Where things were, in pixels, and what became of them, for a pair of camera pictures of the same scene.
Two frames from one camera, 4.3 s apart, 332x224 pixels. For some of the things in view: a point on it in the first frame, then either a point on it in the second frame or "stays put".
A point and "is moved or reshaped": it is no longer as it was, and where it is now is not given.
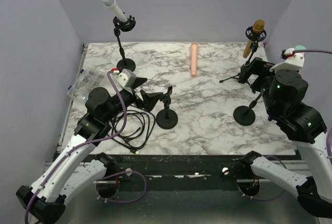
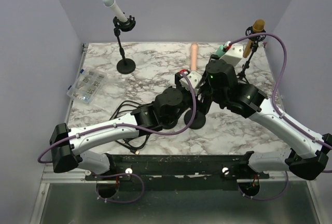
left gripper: (149, 99) → (177, 78)
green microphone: (300, 47) → (220, 51)
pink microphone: (193, 55) stays put
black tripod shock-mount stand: (254, 38) stays put
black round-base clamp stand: (246, 116) is moved or reshaped
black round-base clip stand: (167, 119) stays put
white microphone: (109, 1) stays put
